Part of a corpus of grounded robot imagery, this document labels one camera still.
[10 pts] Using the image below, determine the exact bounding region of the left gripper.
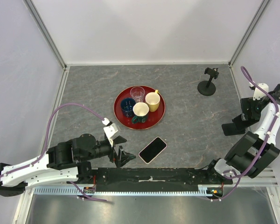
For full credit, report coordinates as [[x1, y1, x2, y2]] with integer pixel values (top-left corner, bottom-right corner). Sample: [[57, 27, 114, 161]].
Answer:
[[80, 136, 137, 168]]

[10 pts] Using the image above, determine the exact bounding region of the black folding phone stand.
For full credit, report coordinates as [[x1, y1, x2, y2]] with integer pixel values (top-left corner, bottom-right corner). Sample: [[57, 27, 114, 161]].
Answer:
[[222, 123, 245, 136]]

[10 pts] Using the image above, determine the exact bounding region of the phone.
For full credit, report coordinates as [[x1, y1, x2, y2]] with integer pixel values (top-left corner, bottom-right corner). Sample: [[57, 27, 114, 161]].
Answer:
[[232, 114, 256, 132], [139, 137, 168, 164]]

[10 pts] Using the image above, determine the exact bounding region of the round base phone holder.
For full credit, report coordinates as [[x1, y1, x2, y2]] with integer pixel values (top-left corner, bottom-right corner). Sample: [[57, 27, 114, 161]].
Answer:
[[197, 67, 219, 96]]

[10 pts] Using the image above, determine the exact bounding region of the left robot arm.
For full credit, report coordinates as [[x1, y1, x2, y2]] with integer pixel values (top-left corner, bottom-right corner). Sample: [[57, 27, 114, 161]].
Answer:
[[0, 133, 136, 197]]

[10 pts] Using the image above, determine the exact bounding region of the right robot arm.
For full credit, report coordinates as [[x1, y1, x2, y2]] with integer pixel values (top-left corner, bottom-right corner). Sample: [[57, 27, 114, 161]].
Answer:
[[204, 84, 280, 184]]

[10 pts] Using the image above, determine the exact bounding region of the green mug white inside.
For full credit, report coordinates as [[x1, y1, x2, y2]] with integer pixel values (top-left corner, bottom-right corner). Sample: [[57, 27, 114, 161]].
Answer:
[[132, 102, 149, 124]]

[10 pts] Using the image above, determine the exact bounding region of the dark blue cup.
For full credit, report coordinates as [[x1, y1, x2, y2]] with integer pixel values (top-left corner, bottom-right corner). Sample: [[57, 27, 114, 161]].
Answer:
[[120, 98, 136, 118]]

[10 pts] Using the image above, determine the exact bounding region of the clear glass cup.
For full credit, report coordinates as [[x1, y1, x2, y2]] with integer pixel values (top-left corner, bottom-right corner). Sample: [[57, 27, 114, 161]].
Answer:
[[130, 86, 145, 103]]

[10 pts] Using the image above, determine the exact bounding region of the yellow mug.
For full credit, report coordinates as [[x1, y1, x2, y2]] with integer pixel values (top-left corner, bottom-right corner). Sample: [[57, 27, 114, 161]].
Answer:
[[145, 90, 161, 112]]

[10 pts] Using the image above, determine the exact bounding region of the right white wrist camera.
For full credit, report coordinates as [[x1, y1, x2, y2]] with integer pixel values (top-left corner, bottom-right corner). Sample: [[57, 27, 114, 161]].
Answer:
[[249, 82, 269, 101]]

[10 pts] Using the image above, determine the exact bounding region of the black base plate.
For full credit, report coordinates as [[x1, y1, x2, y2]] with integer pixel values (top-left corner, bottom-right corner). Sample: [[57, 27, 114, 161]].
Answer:
[[83, 168, 224, 192]]

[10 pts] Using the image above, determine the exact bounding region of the white cable duct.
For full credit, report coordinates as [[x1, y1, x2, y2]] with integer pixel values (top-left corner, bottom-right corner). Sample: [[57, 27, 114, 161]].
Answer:
[[33, 185, 223, 197]]

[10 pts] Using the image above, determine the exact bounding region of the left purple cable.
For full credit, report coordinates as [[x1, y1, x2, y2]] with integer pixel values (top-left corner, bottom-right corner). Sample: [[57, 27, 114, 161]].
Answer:
[[0, 102, 114, 203]]

